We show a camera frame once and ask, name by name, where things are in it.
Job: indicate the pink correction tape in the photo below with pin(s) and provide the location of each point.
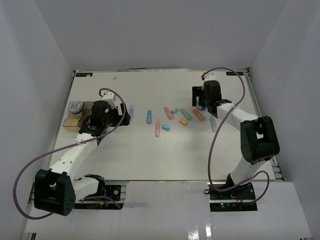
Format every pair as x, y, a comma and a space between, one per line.
168, 113

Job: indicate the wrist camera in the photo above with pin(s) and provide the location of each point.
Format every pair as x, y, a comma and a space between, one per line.
109, 97
208, 76

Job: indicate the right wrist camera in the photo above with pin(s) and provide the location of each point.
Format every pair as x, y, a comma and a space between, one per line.
208, 76

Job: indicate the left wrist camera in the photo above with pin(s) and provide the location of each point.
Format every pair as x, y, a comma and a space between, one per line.
109, 97

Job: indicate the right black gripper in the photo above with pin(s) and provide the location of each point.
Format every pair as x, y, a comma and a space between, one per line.
197, 91

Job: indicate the orange pink highlighter pen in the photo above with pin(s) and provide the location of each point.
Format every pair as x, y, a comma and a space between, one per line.
157, 128

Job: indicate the blue correction tape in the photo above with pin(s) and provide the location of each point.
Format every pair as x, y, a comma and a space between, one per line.
149, 117

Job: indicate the yellow highlighter cap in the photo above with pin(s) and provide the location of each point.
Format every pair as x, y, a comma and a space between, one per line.
183, 121

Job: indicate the blue highlighter cap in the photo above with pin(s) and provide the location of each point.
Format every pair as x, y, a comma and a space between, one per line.
166, 127

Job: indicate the clear compartment organizer tray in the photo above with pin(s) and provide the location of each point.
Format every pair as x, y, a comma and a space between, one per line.
72, 124

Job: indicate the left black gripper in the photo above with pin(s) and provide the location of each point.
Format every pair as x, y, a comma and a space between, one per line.
118, 117

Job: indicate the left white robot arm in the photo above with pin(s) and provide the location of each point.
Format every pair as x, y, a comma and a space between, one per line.
56, 190

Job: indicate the blue highlighter pen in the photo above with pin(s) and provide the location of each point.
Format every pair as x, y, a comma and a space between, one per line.
131, 112

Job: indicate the blue cleaning gel jar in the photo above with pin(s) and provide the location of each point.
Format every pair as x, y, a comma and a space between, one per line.
76, 109
200, 103

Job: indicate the green highlighter cap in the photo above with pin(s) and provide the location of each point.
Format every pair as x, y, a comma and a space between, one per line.
175, 110

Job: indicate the orange correction tape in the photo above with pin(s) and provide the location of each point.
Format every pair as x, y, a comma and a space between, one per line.
198, 115

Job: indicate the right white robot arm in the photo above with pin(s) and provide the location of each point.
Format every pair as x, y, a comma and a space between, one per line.
258, 138

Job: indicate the green highlighter pen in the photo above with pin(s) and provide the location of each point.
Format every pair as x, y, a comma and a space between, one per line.
213, 123

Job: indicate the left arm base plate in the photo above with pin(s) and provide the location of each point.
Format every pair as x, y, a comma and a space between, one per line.
112, 191

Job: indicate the green correction tape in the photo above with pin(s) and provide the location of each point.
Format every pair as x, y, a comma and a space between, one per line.
185, 114

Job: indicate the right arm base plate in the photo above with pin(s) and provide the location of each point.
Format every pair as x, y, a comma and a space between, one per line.
237, 200

